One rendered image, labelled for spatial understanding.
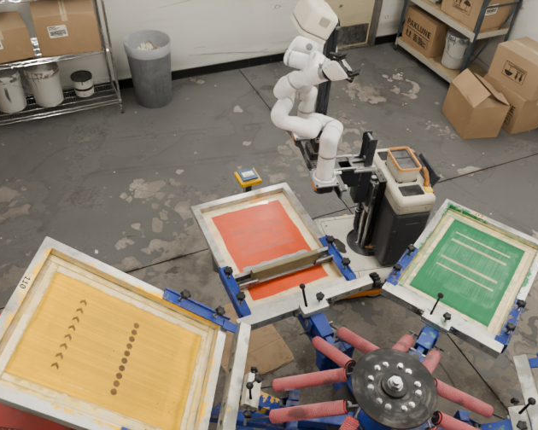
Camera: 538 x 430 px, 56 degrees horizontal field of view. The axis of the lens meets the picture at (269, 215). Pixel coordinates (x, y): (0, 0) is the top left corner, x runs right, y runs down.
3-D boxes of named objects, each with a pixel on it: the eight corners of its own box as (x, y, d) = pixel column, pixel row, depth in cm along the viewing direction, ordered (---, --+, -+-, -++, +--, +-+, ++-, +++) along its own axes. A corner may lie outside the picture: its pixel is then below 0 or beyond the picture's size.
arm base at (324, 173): (336, 167, 289) (340, 145, 279) (342, 182, 281) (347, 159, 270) (309, 171, 287) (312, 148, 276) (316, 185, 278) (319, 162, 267)
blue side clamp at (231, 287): (219, 276, 255) (219, 267, 250) (228, 273, 256) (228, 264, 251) (241, 323, 235) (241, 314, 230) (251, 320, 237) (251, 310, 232)
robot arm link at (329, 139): (315, 158, 270) (318, 133, 259) (322, 144, 279) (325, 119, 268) (333, 162, 268) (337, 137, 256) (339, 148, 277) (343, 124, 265)
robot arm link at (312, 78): (322, 61, 245) (307, 50, 240) (336, 56, 236) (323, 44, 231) (312, 89, 242) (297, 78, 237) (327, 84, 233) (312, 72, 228)
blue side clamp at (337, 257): (317, 246, 272) (318, 236, 267) (325, 243, 274) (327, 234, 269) (345, 287, 253) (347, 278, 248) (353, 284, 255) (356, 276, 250)
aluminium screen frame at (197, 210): (190, 211, 285) (190, 206, 283) (285, 187, 304) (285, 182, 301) (243, 322, 235) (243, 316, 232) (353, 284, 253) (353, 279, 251)
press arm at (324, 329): (303, 312, 235) (304, 306, 232) (314, 308, 237) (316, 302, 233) (320, 343, 224) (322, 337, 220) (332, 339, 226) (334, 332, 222)
